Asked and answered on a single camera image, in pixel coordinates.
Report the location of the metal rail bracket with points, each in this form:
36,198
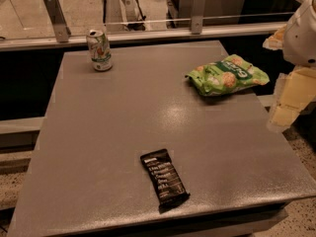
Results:
197,16
60,28

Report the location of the left metal rail bracket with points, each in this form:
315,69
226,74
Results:
60,28

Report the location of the black rxbar chocolate wrapper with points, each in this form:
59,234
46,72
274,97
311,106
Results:
165,179

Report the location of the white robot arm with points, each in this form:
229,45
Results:
299,40

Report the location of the right metal rail bracket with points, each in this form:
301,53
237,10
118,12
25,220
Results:
197,16

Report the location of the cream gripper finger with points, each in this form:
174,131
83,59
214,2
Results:
293,93
275,41

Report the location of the horizontal metal rail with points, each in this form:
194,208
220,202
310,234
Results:
212,32

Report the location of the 7up soda can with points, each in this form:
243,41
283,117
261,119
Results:
99,48

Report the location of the green snack chip bag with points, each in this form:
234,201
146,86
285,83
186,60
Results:
231,74

